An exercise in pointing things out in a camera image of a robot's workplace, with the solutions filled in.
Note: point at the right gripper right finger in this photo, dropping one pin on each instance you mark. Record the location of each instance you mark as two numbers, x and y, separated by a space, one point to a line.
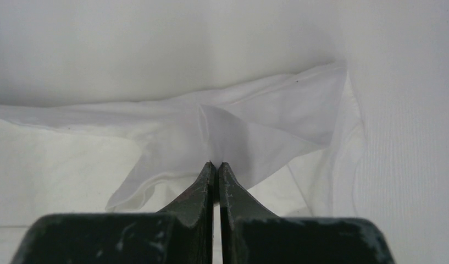
250 233

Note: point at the white t shirt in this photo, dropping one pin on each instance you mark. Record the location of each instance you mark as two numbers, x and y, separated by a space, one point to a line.
292 140

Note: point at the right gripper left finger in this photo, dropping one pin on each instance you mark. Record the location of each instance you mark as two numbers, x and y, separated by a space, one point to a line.
181 232

